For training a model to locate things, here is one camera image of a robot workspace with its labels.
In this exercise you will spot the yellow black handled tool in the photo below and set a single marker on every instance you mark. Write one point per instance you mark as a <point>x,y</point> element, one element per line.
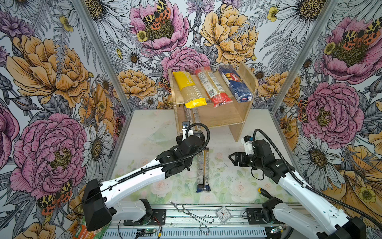
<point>264,193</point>

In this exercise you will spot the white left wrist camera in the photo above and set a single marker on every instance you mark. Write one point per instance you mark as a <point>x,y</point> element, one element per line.
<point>187,131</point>

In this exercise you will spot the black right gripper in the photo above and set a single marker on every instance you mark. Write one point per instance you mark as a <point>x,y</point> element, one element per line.
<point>239,156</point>

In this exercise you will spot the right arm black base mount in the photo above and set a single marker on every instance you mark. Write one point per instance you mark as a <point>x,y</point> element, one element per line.
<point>254,216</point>

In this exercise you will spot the aluminium corner post left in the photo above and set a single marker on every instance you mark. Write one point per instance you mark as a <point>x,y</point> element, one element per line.
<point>96,40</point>

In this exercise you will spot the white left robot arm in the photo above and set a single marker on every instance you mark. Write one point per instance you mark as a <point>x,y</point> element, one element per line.
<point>100,199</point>

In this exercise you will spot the small white clock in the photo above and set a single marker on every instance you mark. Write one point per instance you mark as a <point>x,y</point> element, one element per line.
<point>223,214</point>

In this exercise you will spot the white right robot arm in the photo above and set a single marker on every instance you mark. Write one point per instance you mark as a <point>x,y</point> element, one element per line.
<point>326,221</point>

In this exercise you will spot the Ankara spaghetti bag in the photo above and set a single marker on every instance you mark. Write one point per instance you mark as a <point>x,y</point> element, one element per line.
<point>192,116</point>
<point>203,179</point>

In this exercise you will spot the orange instant noodle packet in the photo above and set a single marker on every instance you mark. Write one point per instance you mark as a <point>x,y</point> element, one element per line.
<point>81,232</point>

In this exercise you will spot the blue Barilla spaghetti box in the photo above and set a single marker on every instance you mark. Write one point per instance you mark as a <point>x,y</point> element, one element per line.
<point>235,83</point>

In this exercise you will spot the yellow spaghetti bag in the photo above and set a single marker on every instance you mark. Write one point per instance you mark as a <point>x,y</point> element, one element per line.
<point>189,91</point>

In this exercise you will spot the white slotted cable duct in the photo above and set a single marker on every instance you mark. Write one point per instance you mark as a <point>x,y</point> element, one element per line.
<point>194,233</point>

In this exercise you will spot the red spaghetti bag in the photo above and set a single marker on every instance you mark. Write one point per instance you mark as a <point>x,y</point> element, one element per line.
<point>212,86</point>

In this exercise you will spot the aluminium corner post right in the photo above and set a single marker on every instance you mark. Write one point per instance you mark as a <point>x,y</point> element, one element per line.
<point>321,23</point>

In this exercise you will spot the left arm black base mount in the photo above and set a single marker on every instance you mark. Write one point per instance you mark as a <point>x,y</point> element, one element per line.
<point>156,218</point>

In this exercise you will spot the wooden two-tier shelf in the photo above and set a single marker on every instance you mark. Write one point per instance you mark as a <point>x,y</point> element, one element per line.
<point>233,115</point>

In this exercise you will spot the metal wire tongs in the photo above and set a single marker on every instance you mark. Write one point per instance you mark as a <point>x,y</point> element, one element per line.
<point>203,221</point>

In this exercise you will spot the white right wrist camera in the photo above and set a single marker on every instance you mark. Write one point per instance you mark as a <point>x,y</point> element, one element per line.
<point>247,143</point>

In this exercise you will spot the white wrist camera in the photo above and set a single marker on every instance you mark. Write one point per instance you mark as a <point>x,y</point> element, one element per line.
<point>247,143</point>
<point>187,131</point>

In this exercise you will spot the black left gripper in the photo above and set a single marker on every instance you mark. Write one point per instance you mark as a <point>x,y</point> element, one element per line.
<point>179,140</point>

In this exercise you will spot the aluminium corner post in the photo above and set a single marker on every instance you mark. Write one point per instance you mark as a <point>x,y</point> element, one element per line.
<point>321,23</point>
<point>96,40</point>

